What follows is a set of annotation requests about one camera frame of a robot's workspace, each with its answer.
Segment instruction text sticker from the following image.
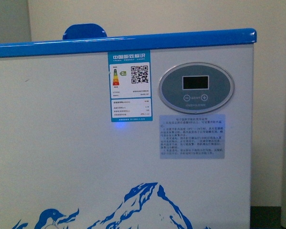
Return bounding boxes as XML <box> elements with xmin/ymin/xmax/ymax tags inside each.
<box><xmin>159</xmin><ymin>114</ymin><xmax>226</xmax><ymax>159</ymax></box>

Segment white blue chest freezer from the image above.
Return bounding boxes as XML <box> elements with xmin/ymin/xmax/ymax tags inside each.
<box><xmin>0</xmin><ymin>28</ymin><xmax>257</xmax><ymax>229</ymax></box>

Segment energy label sticker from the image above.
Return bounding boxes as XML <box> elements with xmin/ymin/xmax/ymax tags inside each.
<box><xmin>108</xmin><ymin>50</ymin><xmax>153</xmax><ymax>123</ymax></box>

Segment oval temperature control panel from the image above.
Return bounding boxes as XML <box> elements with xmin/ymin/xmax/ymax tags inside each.
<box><xmin>159</xmin><ymin>62</ymin><xmax>234</xmax><ymax>115</ymax></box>

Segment blue lid handle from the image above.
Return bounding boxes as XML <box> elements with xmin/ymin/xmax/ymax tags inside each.
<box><xmin>63</xmin><ymin>23</ymin><xmax>107</xmax><ymax>40</ymax></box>

